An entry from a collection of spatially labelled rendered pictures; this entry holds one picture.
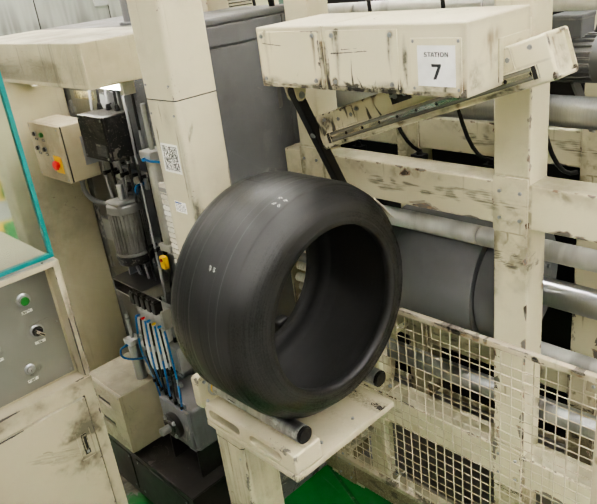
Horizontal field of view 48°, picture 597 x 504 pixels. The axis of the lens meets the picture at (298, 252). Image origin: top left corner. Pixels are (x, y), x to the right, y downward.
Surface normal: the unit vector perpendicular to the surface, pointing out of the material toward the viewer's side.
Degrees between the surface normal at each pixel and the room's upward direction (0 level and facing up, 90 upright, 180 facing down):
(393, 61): 90
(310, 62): 90
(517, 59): 90
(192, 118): 90
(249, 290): 67
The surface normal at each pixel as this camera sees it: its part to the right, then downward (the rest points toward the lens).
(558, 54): 0.62, -0.07
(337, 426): -0.11, -0.91
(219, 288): -0.67, -0.15
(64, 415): 0.69, 0.22
